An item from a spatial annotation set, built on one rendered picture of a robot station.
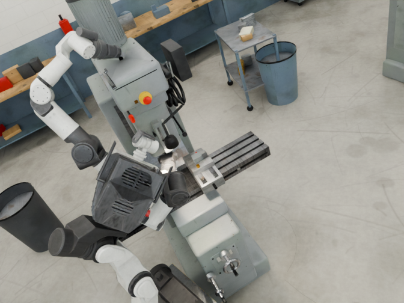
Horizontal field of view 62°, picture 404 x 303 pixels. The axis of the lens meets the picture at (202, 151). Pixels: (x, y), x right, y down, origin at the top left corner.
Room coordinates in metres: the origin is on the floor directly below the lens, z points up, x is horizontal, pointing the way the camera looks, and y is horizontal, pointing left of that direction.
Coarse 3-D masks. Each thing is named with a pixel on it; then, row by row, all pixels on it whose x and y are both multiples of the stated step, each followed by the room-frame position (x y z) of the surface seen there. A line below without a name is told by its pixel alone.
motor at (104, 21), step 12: (72, 0) 1.81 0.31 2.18; (84, 0) 1.79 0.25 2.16; (96, 0) 1.81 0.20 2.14; (108, 0) 1.87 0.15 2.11; (72, 12) 1.85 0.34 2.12; (84, 12) 1.79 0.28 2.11; (96, 12) 1.80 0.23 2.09; (108, 12) 1.83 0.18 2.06; (84, 24) 1.81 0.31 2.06; (96, 24) 1.79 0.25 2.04; (108, 24) 1.80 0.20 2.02; (120, 24) 1.89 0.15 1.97; (108, 36) 1.80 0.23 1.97; (120, 36) 1.83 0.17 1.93
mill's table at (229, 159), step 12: (228, 144) 1.83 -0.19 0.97; (240, 144) 1.78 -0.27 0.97; (252, 144) 1.74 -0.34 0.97; (264, 144) 1.69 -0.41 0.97; (216, 156) 1.77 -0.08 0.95; (228, 156) 1.73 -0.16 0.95; (240, 156) 1.68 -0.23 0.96; (252, 156) 1.63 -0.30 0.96; (264, 156) 1.65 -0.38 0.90; (228, 168) 1.60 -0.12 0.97; (240, 168) 1.61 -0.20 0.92; (192, 180) 1.62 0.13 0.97; (192, 192) 1.54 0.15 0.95; (120, 240) 1.43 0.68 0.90
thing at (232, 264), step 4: (224, 252) 1.20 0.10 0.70; (228, 252) 1.20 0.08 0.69; (220, 256) 1.20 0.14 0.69; (224, 256) 1.19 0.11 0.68; (228, 256) 1.19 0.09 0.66; (224, 260) 1.19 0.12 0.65; (228, 260) 1.13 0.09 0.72; (232, 260) 1.12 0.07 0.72; (236, 260) 1.12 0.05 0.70; (228, 264) 1.11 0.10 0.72; (232, 264) 1.10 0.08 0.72; (236, 264) 1.12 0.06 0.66; (224, 268) 1.10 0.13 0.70; (228, 268) 1.11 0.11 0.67; (232, 268) 1.08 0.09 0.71; (236, 268) 1.12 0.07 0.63; (228, 272) 1.10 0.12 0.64; (232, 272) 1.11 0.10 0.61; (236, 272) 1.09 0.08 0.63; (236, 276) 1.08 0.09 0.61
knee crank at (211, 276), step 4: (208, 272) 1.20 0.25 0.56; (212, 272) 1.19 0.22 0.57; (208, 276) 1.17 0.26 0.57; (212, 276) 1.16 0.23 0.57; (208, 280) 1.16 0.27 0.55; (212, 280) 1.14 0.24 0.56; (216, 284) 1.11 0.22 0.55; (216, 288) 1.08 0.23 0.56; (216, 292) 1.05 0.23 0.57; (220, 292) 1.05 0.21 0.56; (220, 296) 1.03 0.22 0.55; (224, 300) 1.00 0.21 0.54
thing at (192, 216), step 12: (216, 192) 1.52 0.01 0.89; (192, 204) 1.50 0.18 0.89; (204, 204) 1.46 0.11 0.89; (216, 204) 1.43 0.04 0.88; (180, 216) 1.44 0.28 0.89; (192, 216) 1.40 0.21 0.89; (204, 216) 1.40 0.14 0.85; (216, 216) 1.42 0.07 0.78; (180, 228) 1.37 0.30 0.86; (192, 228) 1.38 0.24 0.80
